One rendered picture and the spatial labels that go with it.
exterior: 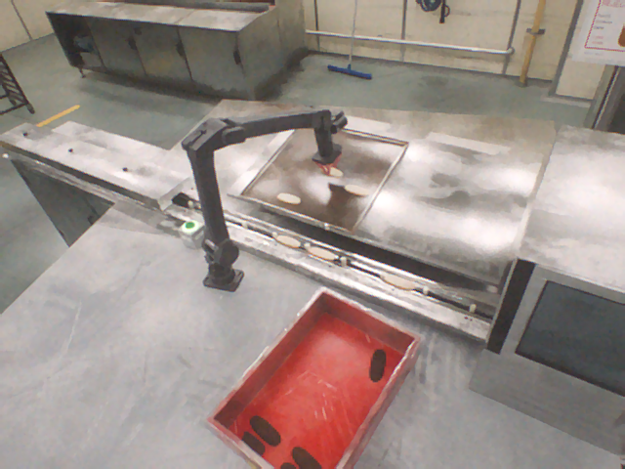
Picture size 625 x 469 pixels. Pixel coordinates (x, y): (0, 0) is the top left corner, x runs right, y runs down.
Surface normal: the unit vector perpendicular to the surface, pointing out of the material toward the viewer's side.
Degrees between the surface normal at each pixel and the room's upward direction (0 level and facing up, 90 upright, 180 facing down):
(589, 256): 0
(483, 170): 10
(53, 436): 0
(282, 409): 0
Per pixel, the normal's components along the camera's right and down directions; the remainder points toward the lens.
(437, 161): -0.18, -0.62
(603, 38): -0.52, 0.61
